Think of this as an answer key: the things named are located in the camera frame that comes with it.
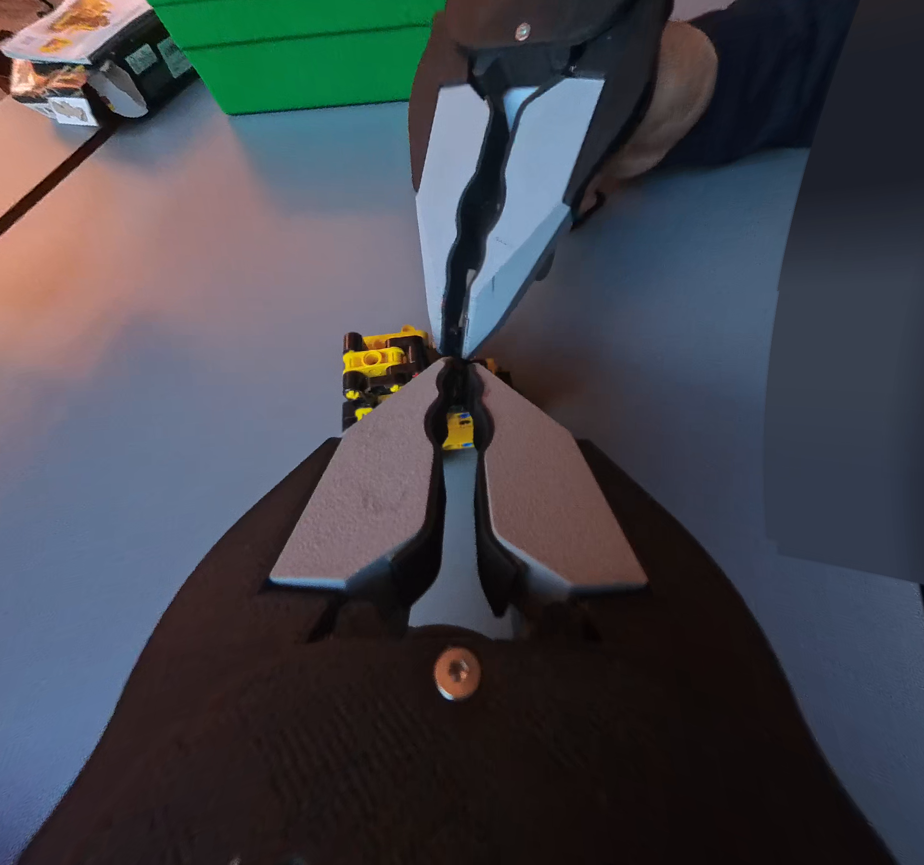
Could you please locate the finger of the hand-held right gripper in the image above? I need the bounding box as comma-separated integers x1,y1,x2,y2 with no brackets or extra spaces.
461,76,607,361
416,83,493,344

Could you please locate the person's right hand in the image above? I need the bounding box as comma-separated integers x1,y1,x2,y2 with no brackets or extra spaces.
579,21,720,213

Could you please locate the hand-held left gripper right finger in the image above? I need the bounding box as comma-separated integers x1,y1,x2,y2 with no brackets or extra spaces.
462,360,651,619

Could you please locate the green plastic bin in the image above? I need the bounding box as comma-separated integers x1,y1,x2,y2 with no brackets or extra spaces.
115,0,474,117

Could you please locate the yellow black lego model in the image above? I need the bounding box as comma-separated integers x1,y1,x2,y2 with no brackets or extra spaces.
341,326,515,452

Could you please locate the white yellow instruction booklet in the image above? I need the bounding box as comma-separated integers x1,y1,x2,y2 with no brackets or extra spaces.
0,0,154,66

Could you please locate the black lego set box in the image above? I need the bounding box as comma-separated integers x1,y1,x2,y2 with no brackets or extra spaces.
9,10,201,127

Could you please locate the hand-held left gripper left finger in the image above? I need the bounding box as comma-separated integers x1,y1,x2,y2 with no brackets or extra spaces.
267,358,456,617

